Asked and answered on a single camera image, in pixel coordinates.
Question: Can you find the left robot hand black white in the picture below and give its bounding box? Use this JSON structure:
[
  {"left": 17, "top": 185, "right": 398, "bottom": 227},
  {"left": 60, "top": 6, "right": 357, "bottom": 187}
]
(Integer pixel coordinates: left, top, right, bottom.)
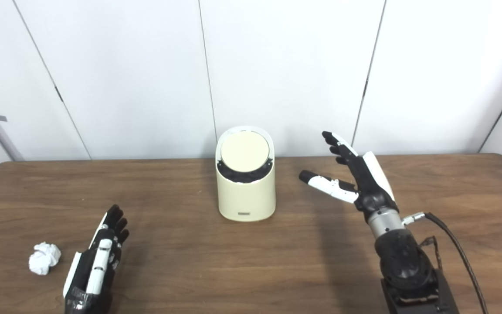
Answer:
[{"left": 63, "top": 204, "right": 130, "bottom": 314}]

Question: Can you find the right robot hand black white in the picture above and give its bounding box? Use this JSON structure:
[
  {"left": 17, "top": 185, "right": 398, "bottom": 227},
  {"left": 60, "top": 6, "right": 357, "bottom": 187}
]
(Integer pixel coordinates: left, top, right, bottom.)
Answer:
[{"left": 299, "top": 131, "right": 397, "bottom": 221}]

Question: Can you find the white paper ball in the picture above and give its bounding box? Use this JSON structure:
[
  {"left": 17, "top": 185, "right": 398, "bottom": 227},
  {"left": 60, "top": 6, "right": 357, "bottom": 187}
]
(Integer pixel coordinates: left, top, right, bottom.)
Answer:
[{"left": 28, "top": 242, "right": 62, "bottom": 276}]

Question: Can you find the cream-colored bin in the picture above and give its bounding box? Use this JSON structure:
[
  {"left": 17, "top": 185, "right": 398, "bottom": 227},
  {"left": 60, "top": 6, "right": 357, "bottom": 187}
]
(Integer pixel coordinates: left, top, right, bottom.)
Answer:
[{"left": 215, "top": 126, "right": 276, "bottom": 222}]

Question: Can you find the cream round bin lid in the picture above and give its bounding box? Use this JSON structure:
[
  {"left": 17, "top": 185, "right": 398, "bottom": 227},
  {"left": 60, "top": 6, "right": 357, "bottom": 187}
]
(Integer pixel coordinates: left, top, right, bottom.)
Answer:
[{"left": 220, "top": 131, "right": 270, "bottom": 171}]

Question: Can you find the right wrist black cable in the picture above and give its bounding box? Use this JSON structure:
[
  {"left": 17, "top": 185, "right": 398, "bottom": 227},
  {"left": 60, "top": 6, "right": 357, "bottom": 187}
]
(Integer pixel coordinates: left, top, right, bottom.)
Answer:
[{"left": 401, "top": 212, "right": 489, "bottom": 314}]

